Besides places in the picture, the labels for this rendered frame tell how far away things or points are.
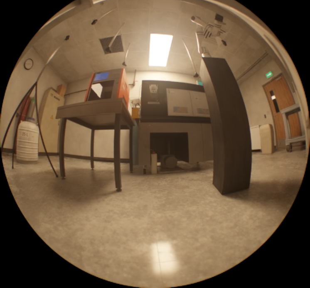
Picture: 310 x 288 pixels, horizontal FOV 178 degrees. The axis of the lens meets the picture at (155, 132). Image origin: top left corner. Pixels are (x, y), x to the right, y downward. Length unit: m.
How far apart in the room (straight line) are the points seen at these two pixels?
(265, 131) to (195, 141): 1.97
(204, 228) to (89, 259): 0.41
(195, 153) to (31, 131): 2.50
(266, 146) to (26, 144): 4.47
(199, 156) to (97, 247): 1.40
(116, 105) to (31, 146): 1.61
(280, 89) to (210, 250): 4.12
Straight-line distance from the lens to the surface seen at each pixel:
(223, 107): 0.74
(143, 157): 1.26
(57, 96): 3.82
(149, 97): 1.53
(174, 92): 1.63
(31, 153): 1.95
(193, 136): 1.41
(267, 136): 2.81
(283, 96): 4.09
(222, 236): 0.46
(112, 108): 0.75
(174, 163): 1.44
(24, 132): 1.95
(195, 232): 0.46
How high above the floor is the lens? 0.34
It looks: 9 degrees up
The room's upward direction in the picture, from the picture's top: 1 degrees counter-clockwise
